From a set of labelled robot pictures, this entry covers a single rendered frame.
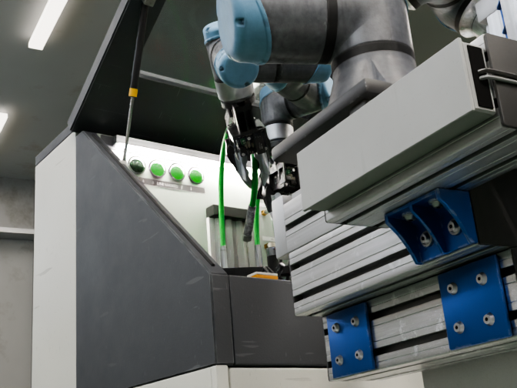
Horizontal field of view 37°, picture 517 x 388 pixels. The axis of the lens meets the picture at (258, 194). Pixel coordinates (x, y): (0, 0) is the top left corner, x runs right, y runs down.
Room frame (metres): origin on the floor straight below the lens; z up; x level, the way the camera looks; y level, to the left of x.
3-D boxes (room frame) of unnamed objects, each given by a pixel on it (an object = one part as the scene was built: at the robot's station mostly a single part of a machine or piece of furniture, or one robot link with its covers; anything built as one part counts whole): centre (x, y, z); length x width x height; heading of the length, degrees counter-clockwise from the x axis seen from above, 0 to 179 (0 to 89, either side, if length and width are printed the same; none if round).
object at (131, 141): (1.94, 0.14, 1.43); 0.54 x 0.03 x 0.02; 128
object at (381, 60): (0.95, -0.17, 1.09); 0.15 x 0.15 x 0.10
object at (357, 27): (0.94, -0.17, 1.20); 0.13 x 0.12 x 0.14; 101
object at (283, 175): (1.67, -0.06, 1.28); 0.09 x 0.08 x 0.12; 38
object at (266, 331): (1.54, -0.17, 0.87); 0.62 x 0.04 x 0.16; 128
